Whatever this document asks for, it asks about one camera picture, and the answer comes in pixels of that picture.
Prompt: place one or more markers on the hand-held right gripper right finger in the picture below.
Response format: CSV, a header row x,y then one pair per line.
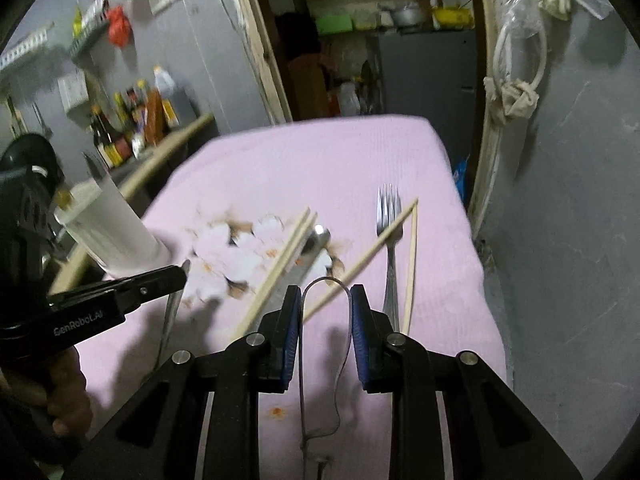
x,y
359,345

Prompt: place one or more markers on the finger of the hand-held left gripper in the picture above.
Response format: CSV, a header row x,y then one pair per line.
x,y
135,290

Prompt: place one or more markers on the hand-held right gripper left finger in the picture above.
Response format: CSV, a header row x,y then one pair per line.
x,y
291,345

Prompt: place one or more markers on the slim metal spoon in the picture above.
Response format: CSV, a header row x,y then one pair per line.
x,y
172,310

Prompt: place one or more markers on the white utensil holder cup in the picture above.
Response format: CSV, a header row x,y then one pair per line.
x,y
115,232

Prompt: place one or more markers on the metal fork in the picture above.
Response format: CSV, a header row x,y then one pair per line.
x,y
391,280

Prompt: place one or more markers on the stainless steel utensil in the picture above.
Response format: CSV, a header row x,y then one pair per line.
x,y
305,265

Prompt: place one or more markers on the wooden chopsticks pair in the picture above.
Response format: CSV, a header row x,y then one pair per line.
x,y
290,260

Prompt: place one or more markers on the wooden chopstick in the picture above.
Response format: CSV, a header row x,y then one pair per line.
x,y
278,260
369,250
411,270

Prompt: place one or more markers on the person's left hand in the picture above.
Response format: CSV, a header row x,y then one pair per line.
x,y
70,395

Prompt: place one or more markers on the dark sauce bottle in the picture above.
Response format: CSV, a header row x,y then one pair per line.
x,y
107,145

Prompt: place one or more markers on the wooden shelf board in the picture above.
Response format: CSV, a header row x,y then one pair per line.
x,y
165,147

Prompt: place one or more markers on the orange snack packet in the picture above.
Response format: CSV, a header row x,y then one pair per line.
x,y
154,115

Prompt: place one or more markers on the pink floral cloth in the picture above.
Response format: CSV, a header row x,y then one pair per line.
x,y
325,170

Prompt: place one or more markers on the blue packet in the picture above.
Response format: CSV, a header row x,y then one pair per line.
x,y
461,177

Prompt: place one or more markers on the cooking oil jug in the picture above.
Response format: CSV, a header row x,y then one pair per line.
x,y
164,82

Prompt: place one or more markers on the red plastic bag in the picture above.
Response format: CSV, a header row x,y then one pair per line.
x,y
120,27

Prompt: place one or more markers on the grey metal cabinet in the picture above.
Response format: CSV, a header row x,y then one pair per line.
x,y
425,70

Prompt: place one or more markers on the beige rag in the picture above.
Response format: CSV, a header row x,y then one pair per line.
x,y
515,100

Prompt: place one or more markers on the green box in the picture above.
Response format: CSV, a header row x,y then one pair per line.
x,y
334,24

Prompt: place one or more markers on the metal pot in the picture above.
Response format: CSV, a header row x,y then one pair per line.
x,y
406,16

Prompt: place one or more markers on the yellow basin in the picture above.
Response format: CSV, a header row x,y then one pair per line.
x,y
452,17

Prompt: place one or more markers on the clear plastic bag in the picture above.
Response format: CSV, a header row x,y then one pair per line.
x,y
520,10

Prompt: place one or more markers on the wooden door frame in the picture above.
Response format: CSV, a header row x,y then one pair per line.
x,y
260,50

